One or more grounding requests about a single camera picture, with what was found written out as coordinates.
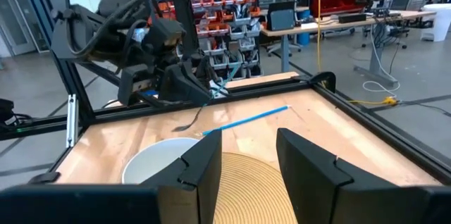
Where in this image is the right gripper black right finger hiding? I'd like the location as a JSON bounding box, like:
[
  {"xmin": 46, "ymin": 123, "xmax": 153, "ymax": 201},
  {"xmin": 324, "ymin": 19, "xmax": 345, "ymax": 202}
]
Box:
[{"xmin": 276, "ymin": 127, "xmax": 429, "ymax": 224}]

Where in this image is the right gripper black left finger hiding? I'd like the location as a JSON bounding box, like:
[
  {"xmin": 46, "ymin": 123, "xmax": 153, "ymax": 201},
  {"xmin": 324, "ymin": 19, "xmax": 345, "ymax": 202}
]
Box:
[{"xmin": 140, "ymin": 130, "xmax": 223, "ymax": 224}]

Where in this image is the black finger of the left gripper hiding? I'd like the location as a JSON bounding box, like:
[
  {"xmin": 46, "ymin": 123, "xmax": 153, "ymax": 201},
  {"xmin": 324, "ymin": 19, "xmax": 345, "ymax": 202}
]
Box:
[
  {"xmin": 192, "ymin": 54, "xmax": 215, "ymax": 90},
  {"xmin": 168, "ymin": 62, "xmax": 212, "ymax": 106}
]

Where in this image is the white round bowl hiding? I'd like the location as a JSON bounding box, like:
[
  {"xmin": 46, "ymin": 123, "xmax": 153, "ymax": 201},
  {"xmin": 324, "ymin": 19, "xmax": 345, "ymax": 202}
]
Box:
[{"xmin": 121, "ymin": 137, "xmax": 202, "ymax": 185}]

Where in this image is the blue drinking straw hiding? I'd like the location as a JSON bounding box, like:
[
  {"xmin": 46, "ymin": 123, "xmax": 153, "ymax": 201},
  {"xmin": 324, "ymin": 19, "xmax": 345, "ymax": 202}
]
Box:
[{"xmin": 202, "ymin": 104, "xmax": 292, "ymax": 137}]

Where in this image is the round woven yellow placemat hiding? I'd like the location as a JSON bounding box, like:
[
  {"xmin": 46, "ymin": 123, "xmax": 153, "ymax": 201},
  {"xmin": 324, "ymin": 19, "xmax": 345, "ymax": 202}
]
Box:
[{"xmin": 211, "ymin": 151, "xmax": 300, "ymax": 224}]

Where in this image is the rack with small parts bins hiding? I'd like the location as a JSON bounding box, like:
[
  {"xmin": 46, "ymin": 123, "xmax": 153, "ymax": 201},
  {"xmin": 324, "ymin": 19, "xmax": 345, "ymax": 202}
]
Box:
[{"xmin": 151, "ymin": 0, "xmax": 264, "ymax": 81}]

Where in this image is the dark grey screen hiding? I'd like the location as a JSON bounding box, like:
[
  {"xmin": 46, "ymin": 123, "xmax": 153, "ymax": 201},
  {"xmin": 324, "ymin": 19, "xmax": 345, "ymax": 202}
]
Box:
[{"xmin": 266, "ymin": 1, "xmax": 297, "ymax": 32}]

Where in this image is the blue barrel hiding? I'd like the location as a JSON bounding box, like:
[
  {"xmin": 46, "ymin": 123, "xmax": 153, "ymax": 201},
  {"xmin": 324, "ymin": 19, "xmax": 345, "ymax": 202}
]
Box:
[{"xmin": 297, "ymin": 8, "xmax": 311, "ymax": 46}]

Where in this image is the wooden top desk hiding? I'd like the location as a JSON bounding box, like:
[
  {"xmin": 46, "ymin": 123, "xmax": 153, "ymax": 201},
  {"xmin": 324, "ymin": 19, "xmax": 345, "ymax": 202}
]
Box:
[{"xmin": 260, "ymin": 9, "xmax": 438, "ymax": 88}]

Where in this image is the black box on desk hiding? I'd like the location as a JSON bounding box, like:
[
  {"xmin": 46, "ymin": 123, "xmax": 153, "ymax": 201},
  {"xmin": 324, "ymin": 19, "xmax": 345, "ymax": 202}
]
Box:
[{"xmin": 337, "ymin": 13, "xmax": 368, "ymax": 25}]

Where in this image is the white waste bin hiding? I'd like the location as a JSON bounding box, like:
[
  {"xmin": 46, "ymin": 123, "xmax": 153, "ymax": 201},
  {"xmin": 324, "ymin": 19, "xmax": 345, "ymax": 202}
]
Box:
[{"xmin": 420, "ymin": 3, "xmax": 451, "ymax": 43}]

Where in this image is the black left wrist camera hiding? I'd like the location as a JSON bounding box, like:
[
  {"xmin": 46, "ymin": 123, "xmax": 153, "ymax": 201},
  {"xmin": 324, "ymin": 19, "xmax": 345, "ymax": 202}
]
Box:
[{"xmin": 152, "ymin": 18, "xmax": 187, "ymax": 58}]

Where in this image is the black aluminium table frame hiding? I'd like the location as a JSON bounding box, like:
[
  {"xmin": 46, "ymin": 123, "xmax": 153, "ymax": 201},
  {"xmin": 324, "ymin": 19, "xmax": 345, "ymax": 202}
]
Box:
[{"xmin": 0, "ymin": 0, "xmax": 451, "ymax": 190}]

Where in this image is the silver metal bracket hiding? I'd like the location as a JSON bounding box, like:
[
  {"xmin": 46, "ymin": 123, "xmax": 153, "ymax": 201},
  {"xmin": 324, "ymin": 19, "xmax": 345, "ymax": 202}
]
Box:
[{"xmin": 66, "ymin": 93, "xmax": 79, "ymax": 149}]

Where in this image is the yellow extension cable with plug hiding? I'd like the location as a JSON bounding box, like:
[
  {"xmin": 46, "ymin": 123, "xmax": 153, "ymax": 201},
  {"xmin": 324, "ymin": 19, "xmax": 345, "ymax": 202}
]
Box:
[{"xmin": 347, "ymin": 96, "xmax": 400, "ymax": 107}]

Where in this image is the yellow hanging cable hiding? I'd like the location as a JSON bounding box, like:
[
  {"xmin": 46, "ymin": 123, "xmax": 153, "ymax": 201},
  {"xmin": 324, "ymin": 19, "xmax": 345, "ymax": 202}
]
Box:
[{"xmin": 316, "ymin": 0, "xmax": 323, "ymax": 74}]

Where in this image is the black device with cables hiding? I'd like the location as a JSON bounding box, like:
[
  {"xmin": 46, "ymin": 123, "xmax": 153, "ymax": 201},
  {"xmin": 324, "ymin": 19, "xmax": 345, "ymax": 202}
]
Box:
[{"xmin": 0, "ymin": 98, "xmax": 35, "ymax": 134}]

